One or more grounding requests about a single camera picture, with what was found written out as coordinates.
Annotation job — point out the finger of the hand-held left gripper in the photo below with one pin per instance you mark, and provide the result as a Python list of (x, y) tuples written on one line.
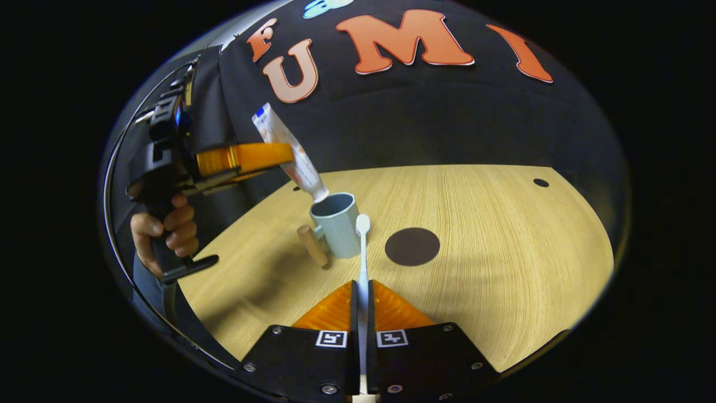
[(224, 180), (251, 155)]

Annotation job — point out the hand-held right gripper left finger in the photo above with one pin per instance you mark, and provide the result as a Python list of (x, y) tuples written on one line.
[(302, 364)]

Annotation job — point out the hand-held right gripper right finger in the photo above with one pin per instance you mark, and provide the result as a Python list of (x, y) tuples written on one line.
[(425, 364)]

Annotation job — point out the white toothbrush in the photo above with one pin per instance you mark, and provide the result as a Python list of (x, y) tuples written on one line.
[(362, 263)]

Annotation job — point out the dark round coaster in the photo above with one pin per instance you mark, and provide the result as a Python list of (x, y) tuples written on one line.
[(412, 247)]

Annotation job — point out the white toothpaste tube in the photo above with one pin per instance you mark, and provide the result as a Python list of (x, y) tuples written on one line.
[(306, 173)]

